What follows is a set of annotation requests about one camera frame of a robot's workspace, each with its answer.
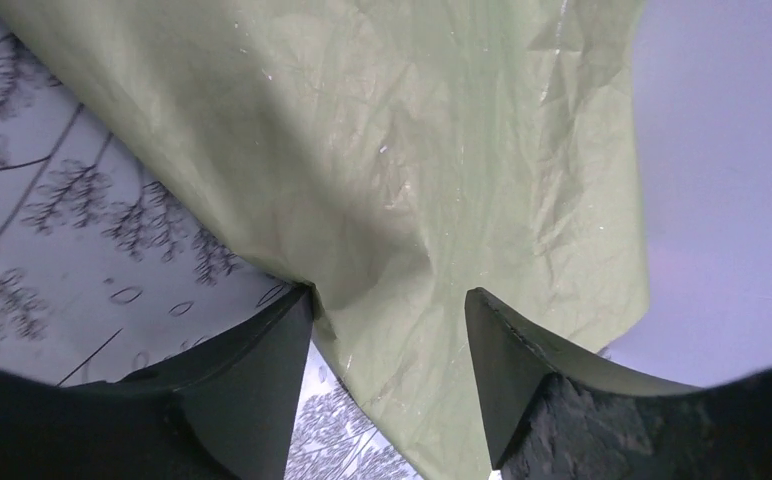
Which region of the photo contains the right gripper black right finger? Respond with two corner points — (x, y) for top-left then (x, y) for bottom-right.
(465, 288), (772, 480)

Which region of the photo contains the green and orange wrapping paper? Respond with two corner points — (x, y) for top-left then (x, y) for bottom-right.
(0, 1), (649, 479)

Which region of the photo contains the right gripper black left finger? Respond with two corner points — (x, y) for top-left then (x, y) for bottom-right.
(0, 286), (312, 479)

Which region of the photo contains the floral patterned table mat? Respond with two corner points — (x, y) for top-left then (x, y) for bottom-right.
(0, 0), (422, 480)

